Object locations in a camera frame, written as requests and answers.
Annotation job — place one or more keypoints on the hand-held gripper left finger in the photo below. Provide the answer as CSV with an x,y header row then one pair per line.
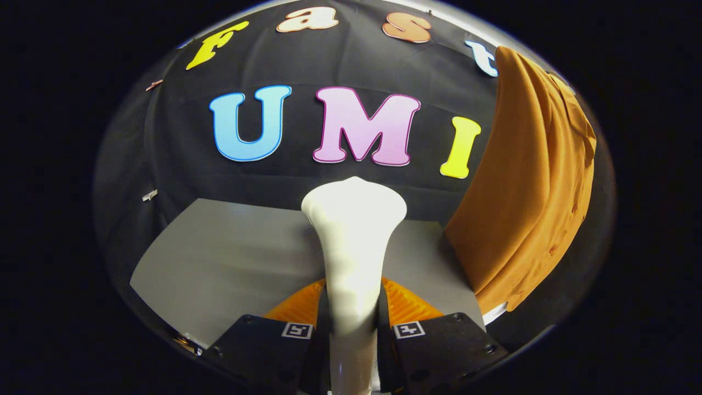
x,y
263,351

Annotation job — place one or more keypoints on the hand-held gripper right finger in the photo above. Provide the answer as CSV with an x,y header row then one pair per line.
x,y
444,351

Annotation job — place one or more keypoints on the orange button-up shirt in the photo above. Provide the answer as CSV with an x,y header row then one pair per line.
x,y
526,192

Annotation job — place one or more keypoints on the white garment hanger form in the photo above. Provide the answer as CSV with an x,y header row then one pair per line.
x,y
494,314

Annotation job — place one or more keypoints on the grey cabinet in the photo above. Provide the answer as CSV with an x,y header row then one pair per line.
x,y
230,263

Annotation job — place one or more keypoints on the silver clip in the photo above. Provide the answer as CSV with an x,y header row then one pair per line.
x,y
149,195

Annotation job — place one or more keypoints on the pink clip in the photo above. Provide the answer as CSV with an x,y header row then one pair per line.
x,y
154,85

